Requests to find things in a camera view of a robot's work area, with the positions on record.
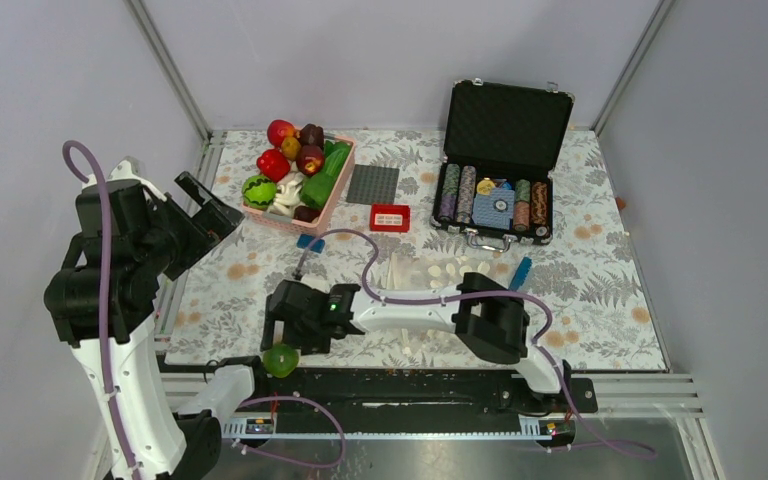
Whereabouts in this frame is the green bok choy toy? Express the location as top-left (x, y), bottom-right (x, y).
top-left (321, 140), bottom-right (353, 178)

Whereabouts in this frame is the dark eggplant toy in basket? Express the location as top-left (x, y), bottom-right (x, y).
top-left (294, 205), bottom-right (321, 223)

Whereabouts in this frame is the blue playing card deck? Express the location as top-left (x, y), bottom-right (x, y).
top-left (472, 188), bottom-right (515, 230)

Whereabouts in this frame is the white mushroom toy cluster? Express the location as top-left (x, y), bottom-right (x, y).
top-left (268, 172), bottom-right (306, 218)

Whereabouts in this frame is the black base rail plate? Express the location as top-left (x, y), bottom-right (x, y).
top-left (239, 367), bottom-right (598, 435)

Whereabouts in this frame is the green watermelon toy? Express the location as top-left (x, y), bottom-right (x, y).
top-left (241, 174), bottom-right (277, 211)

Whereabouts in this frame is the dark red apple toy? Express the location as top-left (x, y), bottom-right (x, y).
top-left (295, 145), bottom-right (325, 177)

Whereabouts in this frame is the yellow lemon toy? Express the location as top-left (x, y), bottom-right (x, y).
top-left (280, 136), bottom-right (302, 162)

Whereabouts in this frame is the dark grey lego baseplate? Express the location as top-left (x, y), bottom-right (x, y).
top-left (346, 165), bottom-right (399, 205)

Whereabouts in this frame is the red lego brick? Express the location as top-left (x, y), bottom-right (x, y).
top-left (369, 204), bottom-right (411, 233)

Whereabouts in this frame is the dark purple plum toy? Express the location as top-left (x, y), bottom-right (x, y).
top-left (297, 123), bottom-right (325, 149)

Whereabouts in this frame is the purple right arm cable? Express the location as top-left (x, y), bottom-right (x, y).
top-left (291, 228), bottom-right (658, 462)

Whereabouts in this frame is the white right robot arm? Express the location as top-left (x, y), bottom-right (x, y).
top-left (260, 273), bottom-right (581, 415)

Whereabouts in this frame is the blue lego brick near case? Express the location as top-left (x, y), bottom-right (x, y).
top-left (508, 257), bottom-right (532, 291)

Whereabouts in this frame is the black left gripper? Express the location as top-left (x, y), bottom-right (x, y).
top-left (137, 170), bottom-right (244, 277)

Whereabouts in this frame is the blue lego brick near basket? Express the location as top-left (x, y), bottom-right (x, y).
top-left (296, 234), bottom-right (325, 254)

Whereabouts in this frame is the black poker chip case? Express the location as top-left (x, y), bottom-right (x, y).
top-left (430, 79), bottom-right (575, 252)

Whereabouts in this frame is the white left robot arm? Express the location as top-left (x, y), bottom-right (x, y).
top-left (44, 172), bottom-right (243, 479)

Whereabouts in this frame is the pink plastic basket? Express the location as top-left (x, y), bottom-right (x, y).
top-left (241, 119), bottom-right (355, 236)

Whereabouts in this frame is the red bell pepper toy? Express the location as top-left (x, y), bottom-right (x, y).
top-left (256, 148), bottom-right (291, 183)

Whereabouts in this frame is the clear zip top bag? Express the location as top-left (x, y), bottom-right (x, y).
top-left (386, 253), bottom-right (494, 358)

